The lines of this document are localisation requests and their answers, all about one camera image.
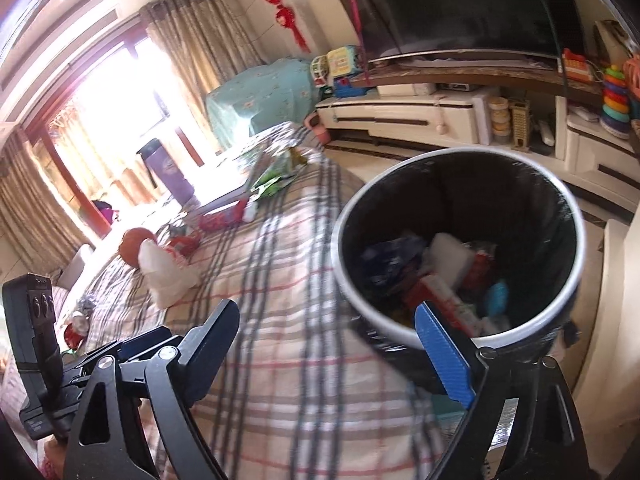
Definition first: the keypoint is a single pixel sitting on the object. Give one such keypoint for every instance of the white plastic bag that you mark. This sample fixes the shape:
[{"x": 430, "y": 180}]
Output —
[{"x": 167, "y": 275}]

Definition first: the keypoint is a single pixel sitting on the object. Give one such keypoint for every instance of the black television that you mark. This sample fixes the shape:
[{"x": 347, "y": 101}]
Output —
[{"x": 450, "y": 5}]

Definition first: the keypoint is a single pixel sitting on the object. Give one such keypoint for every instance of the red snack bag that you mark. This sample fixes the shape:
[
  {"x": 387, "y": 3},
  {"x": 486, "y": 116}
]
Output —
[{"x": 480, "y": 265}]

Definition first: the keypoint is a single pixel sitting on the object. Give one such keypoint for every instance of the blue and white packet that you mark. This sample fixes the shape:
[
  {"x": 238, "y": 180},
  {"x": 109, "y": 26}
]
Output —
[{"x": 392, "y": 260}]

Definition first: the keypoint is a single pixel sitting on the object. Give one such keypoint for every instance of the green snack wrapper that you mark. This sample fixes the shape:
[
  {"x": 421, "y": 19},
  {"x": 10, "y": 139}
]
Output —
[{"x": 275, "y": 175}]

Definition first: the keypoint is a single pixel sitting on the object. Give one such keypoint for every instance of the white bin with black liner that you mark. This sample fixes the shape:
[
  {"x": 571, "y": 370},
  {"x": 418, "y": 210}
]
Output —
[{"x": 500, "y": 195}]

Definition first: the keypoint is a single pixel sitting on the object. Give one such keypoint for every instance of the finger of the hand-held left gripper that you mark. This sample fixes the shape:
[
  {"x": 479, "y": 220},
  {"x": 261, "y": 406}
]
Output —
[{"x": 145, "y": 342}]

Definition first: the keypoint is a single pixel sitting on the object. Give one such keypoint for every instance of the wooden toy building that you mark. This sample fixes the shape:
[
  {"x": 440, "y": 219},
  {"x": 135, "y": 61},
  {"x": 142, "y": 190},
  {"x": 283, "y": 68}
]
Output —
[{"x": 520, "y": 124}]

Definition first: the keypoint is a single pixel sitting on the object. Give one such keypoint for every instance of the red tube snack packet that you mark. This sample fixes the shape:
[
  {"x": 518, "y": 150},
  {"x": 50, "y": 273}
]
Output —
[{"x": 222, "y": 217}]

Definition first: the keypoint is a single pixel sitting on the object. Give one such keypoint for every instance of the small white bottle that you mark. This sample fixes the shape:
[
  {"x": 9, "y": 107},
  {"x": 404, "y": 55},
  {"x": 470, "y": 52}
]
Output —
[{"x": 249, "y": 211}]

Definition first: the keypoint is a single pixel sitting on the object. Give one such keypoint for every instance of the beige side curtain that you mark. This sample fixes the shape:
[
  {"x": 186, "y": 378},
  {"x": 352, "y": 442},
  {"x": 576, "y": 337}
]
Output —
[{"x": 35, "y": 205}]

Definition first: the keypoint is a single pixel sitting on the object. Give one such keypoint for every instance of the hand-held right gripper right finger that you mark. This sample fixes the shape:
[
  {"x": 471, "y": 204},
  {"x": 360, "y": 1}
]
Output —
[{"x": 445, "y": 355}]

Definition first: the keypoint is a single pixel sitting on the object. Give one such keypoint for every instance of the light blue wrapper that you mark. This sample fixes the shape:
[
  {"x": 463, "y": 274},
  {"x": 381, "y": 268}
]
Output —
[{"x": 495, "y": 297}]

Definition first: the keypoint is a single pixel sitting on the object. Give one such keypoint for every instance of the white wrapper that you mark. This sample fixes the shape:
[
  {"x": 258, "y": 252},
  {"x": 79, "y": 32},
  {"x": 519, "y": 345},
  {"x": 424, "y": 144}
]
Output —
[{"x": 452, "y": 257}]

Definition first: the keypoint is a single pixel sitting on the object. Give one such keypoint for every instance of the white and red packet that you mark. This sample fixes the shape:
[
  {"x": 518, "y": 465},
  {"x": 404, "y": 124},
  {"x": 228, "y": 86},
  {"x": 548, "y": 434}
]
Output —
[{"x": 185, "y": 246}]

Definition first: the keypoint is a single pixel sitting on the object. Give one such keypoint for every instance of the white tv cabinet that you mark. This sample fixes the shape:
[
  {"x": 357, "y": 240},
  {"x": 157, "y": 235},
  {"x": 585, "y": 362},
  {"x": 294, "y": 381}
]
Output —
[{"x": 400, "y": 115}]

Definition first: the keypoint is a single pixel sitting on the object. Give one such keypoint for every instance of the white remote control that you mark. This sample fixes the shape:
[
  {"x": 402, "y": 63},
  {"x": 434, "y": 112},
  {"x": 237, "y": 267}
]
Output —
[{"x": 546, "y": 132}]

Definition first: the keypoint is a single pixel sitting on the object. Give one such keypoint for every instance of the white wheel toy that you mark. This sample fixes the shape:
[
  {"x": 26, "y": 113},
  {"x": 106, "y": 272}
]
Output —
[{"x": 321, "y": 72}]

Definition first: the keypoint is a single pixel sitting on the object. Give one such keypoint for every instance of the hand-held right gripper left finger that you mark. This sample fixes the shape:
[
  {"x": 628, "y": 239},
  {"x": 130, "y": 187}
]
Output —
[{"x": 215, "y": 340}]

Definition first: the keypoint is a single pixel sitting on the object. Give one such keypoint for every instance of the red carton box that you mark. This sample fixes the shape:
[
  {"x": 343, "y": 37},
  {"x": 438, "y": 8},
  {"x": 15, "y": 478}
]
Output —
[{"x": 440, "y": 302}]

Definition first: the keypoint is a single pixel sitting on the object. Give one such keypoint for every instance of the orange ball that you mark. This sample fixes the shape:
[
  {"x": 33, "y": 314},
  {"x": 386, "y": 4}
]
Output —
[{"x": 134, "y": 247}]

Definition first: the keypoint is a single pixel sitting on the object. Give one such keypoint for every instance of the set-top box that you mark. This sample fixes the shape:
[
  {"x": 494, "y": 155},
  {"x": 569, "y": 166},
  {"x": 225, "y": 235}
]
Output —
[{"x": 457, "y": 86}]

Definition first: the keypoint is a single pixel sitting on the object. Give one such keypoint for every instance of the pink ribbon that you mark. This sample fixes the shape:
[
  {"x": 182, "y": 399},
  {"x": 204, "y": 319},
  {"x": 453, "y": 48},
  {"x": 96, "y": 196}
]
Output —
[{"x": 357, "y": 20}]

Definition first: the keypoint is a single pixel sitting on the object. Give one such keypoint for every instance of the teal floral cover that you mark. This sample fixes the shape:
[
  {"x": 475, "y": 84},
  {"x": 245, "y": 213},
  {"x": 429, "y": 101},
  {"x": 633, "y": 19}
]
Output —
[{"x": 260, "y": 95}]

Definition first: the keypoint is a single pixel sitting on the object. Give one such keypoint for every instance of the toy telephone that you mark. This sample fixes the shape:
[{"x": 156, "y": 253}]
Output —
[{"x": 576, "y": 65}]

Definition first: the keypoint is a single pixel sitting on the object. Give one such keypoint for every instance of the orange toy basket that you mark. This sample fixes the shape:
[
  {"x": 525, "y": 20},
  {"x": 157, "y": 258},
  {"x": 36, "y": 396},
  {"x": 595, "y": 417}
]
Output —
[{"x": 632, "y": 77}]

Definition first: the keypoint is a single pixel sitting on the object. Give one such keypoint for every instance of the stacked small jars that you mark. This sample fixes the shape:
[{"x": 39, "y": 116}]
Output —
[{"x": 500, "y": 116}]

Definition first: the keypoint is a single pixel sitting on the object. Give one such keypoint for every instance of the toy cash register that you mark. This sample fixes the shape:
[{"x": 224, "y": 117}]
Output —
[{"x": 350, "y": 70}]

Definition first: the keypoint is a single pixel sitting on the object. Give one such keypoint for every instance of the beige bag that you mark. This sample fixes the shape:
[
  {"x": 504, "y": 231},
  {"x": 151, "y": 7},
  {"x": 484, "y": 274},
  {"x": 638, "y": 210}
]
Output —
[{"x": 612, "y": 42}]

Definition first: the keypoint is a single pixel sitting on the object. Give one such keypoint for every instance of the purple thermos bottle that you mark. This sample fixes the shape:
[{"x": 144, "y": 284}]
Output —
[{"x": 167, "y": 170}]

